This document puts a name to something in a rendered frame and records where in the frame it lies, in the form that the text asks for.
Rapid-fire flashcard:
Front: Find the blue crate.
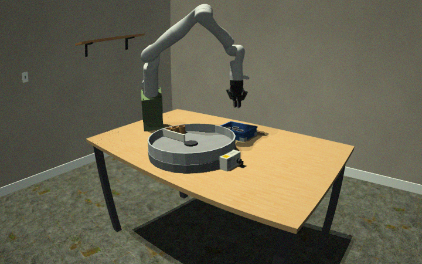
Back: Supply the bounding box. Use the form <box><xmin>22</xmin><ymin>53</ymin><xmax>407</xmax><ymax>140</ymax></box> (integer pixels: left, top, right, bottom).
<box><xmin>221</xmin><ymin>121</ymin><xmax>258</xmax><ymax>142</ymax></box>

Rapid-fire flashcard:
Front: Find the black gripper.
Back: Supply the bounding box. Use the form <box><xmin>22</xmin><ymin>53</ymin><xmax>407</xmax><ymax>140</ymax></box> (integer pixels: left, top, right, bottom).
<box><xmin>226</xmin><ymin>80</ymin><xmax>247</xmax><ymax>108</ymax></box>

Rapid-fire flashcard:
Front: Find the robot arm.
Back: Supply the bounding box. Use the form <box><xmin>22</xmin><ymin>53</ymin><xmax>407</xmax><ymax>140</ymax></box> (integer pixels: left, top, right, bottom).
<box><xmin>141</xmin><ymin>4</ymin><xmax>249</xmax><ymax>98</ymax></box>

